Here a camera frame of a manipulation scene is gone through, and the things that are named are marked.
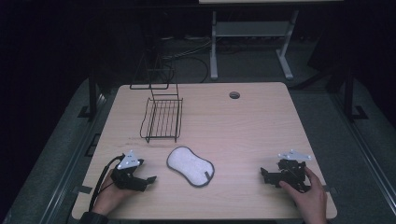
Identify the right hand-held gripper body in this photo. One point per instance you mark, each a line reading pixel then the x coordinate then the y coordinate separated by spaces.
pixel 292 172

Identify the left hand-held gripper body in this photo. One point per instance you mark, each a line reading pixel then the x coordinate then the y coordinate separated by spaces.
pixel 126 175

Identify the person's left hand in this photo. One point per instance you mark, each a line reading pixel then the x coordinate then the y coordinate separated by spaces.
pixel 110 197

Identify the person's right hand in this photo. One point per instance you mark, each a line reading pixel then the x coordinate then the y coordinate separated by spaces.
pixel 309 199

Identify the white sponge with grey edge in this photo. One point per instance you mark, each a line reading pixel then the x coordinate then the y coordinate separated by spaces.
pixel 190 167

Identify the person's dark sleeve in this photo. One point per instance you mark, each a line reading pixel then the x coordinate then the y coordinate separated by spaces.
pixel 93 218

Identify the white metal stand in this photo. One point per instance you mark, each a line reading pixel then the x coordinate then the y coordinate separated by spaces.
pixel 249 29

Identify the black frame post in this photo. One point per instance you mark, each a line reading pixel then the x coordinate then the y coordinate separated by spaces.
pixel 349 93
pixel 92 93

